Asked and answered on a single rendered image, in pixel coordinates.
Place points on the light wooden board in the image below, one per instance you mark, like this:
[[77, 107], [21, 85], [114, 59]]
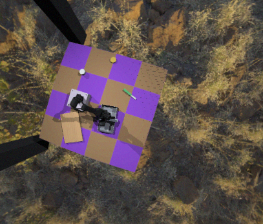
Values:
[[71, 127]]

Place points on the yellow flat disc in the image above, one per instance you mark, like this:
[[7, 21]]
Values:
[[113, 59]]

